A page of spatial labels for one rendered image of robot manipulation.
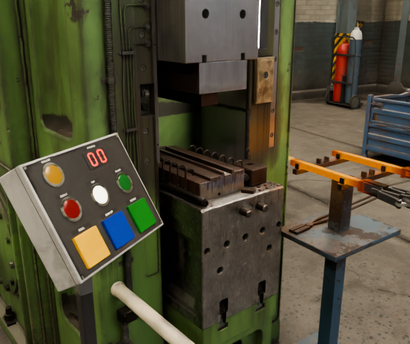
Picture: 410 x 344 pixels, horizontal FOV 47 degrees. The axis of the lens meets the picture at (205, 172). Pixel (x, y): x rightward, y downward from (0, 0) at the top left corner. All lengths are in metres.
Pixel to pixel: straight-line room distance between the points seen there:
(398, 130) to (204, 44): 4.04
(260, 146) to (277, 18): 0.49
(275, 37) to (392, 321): 1.60
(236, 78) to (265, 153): 0.47
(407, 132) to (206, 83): 3.97
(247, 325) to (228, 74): 0.94
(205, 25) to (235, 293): 0.92
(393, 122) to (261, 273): 3.78
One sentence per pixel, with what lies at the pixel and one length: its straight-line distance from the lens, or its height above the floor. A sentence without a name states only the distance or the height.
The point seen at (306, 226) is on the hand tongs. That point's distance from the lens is 1.91.
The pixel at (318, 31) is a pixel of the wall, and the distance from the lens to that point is 9.72.
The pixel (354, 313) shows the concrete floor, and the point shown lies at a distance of 2.73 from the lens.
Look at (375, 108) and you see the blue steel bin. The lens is 5.46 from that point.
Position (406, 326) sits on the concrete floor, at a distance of 2.73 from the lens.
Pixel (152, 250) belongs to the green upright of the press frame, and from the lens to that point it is 1.69.
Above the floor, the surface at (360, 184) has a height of 0.97.
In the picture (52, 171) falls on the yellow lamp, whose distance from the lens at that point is 1.08.
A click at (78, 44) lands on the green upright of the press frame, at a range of 1.42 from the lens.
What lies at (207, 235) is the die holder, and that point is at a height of 0.82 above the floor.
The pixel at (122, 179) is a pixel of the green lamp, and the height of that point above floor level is 1.10.
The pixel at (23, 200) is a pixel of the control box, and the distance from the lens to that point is 1.07.
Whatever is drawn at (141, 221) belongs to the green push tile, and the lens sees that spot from 1.22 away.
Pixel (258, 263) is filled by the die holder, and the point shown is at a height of 0.64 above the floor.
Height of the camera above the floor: 1.49
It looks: 18 degrees down
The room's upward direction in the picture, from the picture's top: straight up
